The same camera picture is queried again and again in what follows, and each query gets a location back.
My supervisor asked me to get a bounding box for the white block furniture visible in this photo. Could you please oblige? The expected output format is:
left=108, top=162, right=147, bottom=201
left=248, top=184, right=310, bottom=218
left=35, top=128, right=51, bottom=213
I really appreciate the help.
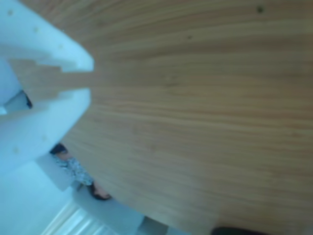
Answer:
left=36, top=154, right=75, bottom=192

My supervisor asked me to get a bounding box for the person's leg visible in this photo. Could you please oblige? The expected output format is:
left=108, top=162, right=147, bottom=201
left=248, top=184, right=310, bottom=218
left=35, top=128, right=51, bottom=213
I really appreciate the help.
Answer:
left=50, top=143, right=112, bottom=201

